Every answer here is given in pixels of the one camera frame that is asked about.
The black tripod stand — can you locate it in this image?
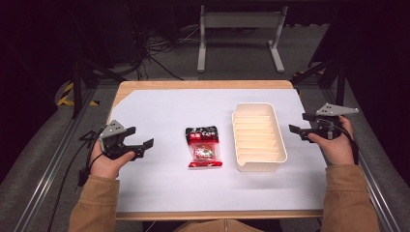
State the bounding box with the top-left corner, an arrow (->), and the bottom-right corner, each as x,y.
63,6 -> 128,120
289,9 -> 356,107

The yellow black hazard tape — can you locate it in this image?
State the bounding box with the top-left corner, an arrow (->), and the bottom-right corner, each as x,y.
56,81 -> 101,107

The aluminium rail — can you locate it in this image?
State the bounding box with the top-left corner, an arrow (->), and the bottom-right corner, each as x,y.
13,88 -> 99,232
322,86 -> 402,232

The person's left hand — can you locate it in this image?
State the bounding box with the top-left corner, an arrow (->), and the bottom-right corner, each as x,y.
89,140 -> 136,181

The cream plastic divided bin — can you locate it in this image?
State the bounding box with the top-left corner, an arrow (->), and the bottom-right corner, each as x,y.
231,101 -> 288,173

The white metal stand frame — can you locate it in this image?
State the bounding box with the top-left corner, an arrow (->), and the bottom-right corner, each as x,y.
196,4 -> 290,73

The bundle of floor cables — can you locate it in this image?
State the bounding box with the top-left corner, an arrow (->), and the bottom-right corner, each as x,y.
129,6 -> 207,81

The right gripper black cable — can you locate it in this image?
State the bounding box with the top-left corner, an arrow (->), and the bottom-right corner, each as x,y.
336,123 -> 360,166

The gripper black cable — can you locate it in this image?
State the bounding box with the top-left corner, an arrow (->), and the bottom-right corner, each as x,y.
336,123 -> 360,166
46,128 -> 104,232

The white paper sheet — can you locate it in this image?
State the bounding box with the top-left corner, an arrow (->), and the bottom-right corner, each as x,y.
108,88 -> 329,214

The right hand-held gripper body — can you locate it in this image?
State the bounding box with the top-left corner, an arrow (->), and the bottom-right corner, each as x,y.
299,102 -> 360,143

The person's right hand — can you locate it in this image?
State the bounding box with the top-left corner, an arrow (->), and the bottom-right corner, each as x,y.
307,115 -> 356,166

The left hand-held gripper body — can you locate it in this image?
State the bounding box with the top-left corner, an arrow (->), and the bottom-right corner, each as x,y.
98,119 -> 145,161

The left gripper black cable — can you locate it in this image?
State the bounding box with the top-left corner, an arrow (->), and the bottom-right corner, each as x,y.
46,128 -> 104,232

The red and black snack packet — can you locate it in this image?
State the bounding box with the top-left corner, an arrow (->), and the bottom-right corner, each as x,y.
185,126 -> 224,168

